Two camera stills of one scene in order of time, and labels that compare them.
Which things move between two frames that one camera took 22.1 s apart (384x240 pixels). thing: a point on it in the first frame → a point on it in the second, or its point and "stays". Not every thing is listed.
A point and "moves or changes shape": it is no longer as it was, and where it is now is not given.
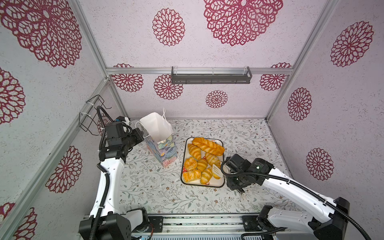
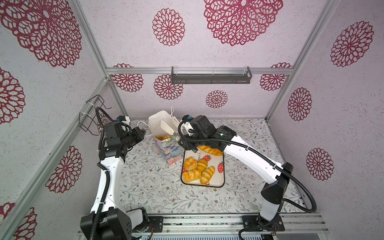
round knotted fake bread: (190, 163) stays
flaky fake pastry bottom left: (191, 175) stays
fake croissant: (194, 151) → (162, 137)
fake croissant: (206, 175) stays
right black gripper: (229, 184) → (186, 144)
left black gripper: (138, 134) stays
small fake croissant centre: (202, 164) stays
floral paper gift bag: (157, 128) moves or changes shape
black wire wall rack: (88, 115) stays
